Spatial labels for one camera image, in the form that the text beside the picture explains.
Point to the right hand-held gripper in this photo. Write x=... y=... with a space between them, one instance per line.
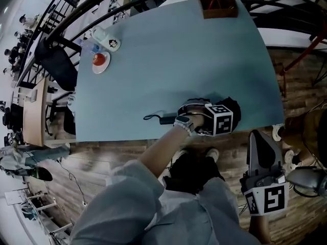
x=270 y=196

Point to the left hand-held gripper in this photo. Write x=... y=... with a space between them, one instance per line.
x=221 y=121

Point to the person's left forearm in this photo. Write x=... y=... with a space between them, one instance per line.
x=163 y=149

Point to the person's right forearm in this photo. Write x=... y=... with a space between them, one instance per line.
x=259 y=227

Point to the person's left hand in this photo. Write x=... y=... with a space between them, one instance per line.
x=198 y=119

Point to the person's white shoe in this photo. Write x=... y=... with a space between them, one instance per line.
x=212 y=153
x=183 y=152

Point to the silver wrist watch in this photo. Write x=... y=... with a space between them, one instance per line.
x=182 y=119

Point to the grey rounded device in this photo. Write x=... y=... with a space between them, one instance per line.
x=307 y=181

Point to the person's black trousers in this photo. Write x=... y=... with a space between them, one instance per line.
x=194 y=175

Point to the brown wooden box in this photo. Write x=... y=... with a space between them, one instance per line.
x=221 y=13

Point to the red pen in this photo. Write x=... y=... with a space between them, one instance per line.
x=212 y=2

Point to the person's light grey shirt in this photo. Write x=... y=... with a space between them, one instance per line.
x=132 y=208

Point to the white plate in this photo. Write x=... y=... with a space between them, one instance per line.
x=106 y=65

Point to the white mug with penguin print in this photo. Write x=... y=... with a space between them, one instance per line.
x=110 y=43

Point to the red apple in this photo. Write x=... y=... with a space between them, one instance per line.
x=99 y=59

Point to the clear plastic water bottle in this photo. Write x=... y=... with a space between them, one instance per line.
x=88 y=45

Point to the black office chair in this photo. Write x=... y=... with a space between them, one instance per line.
x=57 y=62

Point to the black metal railing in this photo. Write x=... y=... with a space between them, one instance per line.
x=67 y=18

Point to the light wooden desk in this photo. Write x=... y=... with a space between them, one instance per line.
x=34 y=116

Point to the white metal rack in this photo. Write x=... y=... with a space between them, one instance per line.
x=33 y=204

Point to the red metal frame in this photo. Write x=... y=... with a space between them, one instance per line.
x=302 y=51

